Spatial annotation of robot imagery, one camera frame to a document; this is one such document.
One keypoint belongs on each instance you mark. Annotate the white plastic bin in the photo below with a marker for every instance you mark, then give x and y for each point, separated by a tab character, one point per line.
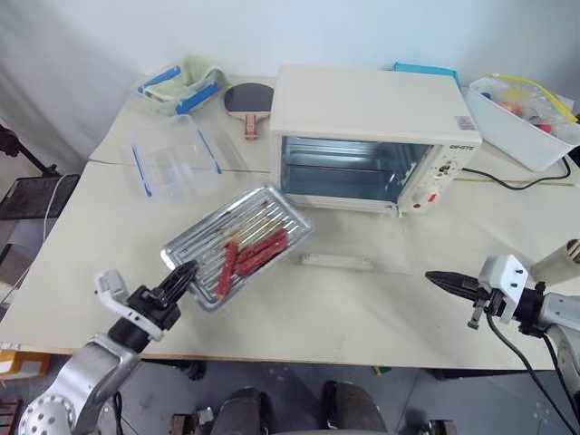
516	131

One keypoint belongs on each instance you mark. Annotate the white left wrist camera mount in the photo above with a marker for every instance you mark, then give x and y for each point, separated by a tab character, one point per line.
109	290

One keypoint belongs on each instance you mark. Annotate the black stand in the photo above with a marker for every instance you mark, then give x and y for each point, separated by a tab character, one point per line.
22	149

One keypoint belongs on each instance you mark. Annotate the red sausage on skewer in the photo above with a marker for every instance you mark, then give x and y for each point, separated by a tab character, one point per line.
258	260
226	272
267	242

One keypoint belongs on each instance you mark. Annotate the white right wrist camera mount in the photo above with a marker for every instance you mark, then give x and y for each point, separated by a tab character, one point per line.
503	281

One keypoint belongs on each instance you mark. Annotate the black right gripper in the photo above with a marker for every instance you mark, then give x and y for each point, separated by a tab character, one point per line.
487	303

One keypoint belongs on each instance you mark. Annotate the cream toaster oven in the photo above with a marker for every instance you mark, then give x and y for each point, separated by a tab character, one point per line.
362	113

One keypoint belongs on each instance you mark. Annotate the green towel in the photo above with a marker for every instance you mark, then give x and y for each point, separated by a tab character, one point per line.
199	68

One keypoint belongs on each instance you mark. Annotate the clear container with blue clips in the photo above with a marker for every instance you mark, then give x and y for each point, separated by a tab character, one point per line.
174	158

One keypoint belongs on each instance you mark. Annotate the dark rounded shape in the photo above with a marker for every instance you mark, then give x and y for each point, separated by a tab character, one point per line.
247	410
351	408

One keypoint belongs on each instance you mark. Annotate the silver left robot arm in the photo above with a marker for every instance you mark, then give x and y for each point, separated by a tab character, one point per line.
86	376

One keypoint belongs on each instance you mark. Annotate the clear plastic lid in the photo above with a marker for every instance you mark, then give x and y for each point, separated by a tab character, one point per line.
231	151

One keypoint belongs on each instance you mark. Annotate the blue flat box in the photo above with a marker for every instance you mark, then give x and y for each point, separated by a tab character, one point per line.
426	70

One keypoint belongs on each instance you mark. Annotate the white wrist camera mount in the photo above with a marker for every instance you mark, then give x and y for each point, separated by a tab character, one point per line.
503	281
109	290

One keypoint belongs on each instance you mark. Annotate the black mesh shelf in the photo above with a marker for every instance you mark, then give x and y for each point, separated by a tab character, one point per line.
31	197

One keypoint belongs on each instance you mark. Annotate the glass toaster oven door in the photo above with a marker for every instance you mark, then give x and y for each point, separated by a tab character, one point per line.
358	244

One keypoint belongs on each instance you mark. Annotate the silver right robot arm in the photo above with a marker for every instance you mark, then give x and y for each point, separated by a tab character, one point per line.
559	317

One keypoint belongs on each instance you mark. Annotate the clear container holding green towel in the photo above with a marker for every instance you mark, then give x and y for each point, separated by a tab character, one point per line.
190	97

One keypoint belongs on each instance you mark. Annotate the silver ribbed metal baking tray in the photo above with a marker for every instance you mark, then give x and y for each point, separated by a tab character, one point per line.
213	240

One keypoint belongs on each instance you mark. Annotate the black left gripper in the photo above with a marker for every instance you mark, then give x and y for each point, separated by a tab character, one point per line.
154	306

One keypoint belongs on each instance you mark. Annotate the clear bag with yellow zip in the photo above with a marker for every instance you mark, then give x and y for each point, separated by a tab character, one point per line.
534	97

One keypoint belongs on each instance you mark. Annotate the cream cylinder with wooden cap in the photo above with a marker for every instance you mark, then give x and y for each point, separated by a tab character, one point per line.
557	263

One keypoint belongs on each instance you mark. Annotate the yellow wooden ruler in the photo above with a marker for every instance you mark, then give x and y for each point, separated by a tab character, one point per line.
516	180

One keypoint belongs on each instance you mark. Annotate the black table tennis paddle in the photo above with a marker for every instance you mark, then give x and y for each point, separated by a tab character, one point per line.
247	102

